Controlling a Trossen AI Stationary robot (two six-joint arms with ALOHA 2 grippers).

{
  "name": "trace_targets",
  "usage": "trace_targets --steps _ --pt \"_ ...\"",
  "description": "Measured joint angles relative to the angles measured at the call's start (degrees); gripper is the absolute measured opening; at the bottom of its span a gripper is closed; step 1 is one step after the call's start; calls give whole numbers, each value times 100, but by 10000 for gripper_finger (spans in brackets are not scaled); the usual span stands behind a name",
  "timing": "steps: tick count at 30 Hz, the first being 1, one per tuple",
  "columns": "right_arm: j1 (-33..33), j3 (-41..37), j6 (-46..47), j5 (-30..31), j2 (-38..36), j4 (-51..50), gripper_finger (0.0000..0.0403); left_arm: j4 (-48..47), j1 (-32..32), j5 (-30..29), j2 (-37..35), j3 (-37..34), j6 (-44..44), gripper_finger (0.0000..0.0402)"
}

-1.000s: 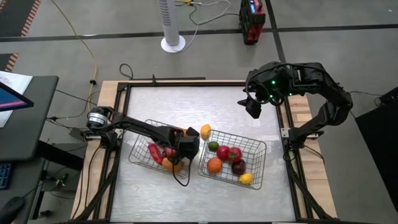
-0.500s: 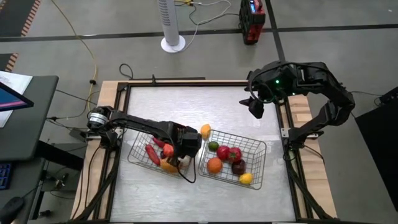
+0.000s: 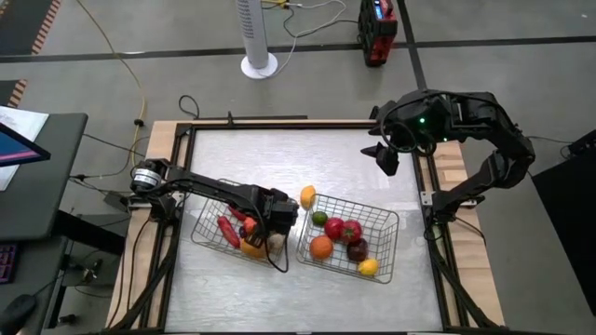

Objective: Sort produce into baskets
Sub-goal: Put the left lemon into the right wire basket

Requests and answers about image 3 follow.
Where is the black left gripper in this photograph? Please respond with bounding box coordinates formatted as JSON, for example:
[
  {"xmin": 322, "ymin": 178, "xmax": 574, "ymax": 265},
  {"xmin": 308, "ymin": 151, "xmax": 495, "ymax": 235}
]
[{"xmin": 243, "ymin": 187, "xmax": 301, "ymax": 248}]

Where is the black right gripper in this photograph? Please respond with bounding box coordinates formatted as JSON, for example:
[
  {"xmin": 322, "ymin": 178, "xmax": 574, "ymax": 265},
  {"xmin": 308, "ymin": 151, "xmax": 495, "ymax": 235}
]
[{"xmin": 359, "ymin": 102, "xmax": 418, "ymax": 177}]

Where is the orange carrot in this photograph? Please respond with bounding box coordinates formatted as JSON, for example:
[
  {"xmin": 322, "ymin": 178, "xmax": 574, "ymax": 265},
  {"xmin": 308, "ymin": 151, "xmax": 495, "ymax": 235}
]
[{"xmin": 239, "ymin": 239, "xmax": 267, "ymax": 261}]

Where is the white garlic bulb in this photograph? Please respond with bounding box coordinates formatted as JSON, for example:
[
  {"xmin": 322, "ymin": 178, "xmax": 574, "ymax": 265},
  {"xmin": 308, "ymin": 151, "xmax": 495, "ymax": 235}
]
[{"xmin": 266, "ymin": 232, "xmax": 287, "ymax": 252}]

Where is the long red chili pepper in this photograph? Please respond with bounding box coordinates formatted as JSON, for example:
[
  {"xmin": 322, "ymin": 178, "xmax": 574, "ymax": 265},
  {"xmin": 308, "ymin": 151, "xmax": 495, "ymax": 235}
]
[{"xmin": 216, "ymin": 215, "xmax": 242, "ymax": 249}]

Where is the metal wire basket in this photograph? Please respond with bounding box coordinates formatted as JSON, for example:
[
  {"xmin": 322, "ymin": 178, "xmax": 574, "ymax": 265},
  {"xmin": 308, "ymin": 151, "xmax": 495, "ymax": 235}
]
[
  {"xmin": 295, "ymin": 193, "xmax": 401, "ymax": 286},
  {"xmin": 190, "ymin": 178, "xmax": 291, "ymax": 269}
]

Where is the round orange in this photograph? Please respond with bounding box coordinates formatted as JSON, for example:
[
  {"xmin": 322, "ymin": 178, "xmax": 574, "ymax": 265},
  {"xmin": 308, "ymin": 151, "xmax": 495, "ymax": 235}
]
[{"xmin": 308, "ymin": 234, "xmax": 335, "ymax": 261}]

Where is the yellow-orange mango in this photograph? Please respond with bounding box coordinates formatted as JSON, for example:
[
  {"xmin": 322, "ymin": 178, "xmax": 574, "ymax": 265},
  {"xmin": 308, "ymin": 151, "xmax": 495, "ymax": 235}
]
[{"xmin": 299, "ymin": 184, "xmax": 318, "ymax": 210}]

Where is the red apple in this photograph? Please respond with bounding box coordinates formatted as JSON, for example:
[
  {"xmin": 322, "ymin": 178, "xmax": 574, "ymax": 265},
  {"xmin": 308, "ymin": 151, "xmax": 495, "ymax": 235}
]
[{"xmin": 323, "ymin": 217, "xmax": 345, "ymax": 242}]

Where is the red tomato green stem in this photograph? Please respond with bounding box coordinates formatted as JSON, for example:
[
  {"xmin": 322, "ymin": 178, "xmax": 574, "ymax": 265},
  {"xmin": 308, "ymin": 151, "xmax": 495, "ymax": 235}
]
[{"xmin": 342, "ymin": 220, "xmax": 364, "ymax": 245}]

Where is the dark purple plum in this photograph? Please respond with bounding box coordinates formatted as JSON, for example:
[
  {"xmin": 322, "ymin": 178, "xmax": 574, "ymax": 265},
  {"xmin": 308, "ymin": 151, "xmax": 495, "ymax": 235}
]
[{"xmin": 345, "ymin": 237, "xmax": 370, "ymax": 263}]

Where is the yellow lemon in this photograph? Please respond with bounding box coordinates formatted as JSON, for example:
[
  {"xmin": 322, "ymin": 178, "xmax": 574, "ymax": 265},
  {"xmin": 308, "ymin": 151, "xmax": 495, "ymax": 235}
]
[{"xmin": 357, "ymin": 258, "xmax": 380, "ymax": 277}]

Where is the red black power station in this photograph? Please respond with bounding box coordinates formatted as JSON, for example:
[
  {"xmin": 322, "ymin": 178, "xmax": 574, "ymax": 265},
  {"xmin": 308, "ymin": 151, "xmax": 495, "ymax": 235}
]
[{"xmin": 357, "ymin": 0, "xmax": 400, "ymax": 69}]

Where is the white tower fan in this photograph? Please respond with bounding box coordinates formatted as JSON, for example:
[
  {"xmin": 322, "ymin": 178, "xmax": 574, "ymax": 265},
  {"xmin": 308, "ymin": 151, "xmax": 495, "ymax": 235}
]
[{"xmin": 235, "ymin": 0, "xmax": 279, "ymax": 80}]

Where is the black equipment box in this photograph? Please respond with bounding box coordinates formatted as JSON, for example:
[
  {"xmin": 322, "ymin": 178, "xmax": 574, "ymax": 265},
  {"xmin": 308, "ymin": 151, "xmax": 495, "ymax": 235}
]
[{"xmin": 531, "ymin": 128, "xmax": 596, "ymax": 317}]

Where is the black desk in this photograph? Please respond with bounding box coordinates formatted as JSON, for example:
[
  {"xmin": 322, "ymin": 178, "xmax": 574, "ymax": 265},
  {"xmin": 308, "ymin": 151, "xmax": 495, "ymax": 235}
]
[{"xmin": 0, "ymin": 113, "xmax": 89, "ymax": 243}]

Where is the purple-lit keyboard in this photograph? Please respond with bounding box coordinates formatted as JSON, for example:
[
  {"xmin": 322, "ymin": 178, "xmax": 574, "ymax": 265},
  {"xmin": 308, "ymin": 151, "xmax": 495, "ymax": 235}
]
[{"xmin": 0, "ymin": 244, "xmax": 19, "ymax": 285}]

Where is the computer monitor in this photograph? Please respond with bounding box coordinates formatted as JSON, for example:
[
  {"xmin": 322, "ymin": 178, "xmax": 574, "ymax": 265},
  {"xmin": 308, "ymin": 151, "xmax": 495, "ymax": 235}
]
[{"xmin": 0, "ymin": 121, "xmax": 52, "ymax": 168}]

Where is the black mat striped edge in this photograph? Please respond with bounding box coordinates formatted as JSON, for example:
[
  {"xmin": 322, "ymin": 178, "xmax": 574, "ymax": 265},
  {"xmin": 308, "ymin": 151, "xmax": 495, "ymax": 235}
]
[
  {"xmin": 0, "ymin": 78, "xmax": 28, "ymax": 109},
  {"xmin": 0, "ymin": 0, "xmax": 62, "ymax": 56}
]

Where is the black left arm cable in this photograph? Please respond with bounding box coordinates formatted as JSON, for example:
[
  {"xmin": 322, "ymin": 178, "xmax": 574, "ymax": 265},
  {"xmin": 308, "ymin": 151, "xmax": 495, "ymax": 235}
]
[{"xmin": 258, "ymin": 218, "xmax": 291, "ymax": 275}]

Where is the black metal table frame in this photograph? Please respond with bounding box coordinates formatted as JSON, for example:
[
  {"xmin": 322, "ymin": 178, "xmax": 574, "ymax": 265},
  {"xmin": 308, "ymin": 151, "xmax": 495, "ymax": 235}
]
[{"xmin": 106, "ymin": 118, "xmax": 504, "ymax": 335}]

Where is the dark floor cable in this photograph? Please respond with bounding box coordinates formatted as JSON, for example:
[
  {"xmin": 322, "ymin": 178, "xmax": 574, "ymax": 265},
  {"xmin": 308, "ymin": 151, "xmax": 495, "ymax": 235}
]
[{"xmin": 281, "ymin": 4, "xmax": 362, "ymax": 39}]

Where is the white floor cable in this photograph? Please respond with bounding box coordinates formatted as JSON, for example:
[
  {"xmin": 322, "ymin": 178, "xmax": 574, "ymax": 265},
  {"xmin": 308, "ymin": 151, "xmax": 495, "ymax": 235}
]
[{"xmin": 260, "ymin": 0, "xmax": 348, "ymax": 78}]

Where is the looped black cable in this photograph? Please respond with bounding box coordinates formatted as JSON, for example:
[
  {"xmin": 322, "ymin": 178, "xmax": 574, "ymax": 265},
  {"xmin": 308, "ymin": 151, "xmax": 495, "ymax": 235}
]
[{"xmin": 178, "ymin": 94, "xmax": 201, "ymax": 120}]

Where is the thin black cable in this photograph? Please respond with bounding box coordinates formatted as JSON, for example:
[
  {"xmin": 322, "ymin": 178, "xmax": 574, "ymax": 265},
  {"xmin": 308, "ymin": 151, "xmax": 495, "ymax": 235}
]
[{"xmin": 528, "ymin": 135, "xmax": 574, "ymax": 160}]

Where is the yellow floor cable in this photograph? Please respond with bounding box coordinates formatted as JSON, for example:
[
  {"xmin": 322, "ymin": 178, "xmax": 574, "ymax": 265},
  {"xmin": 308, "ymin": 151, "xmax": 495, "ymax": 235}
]
[{"xmin": 74, "ymin": 0, "xmax": 149, "ymax": 181}]

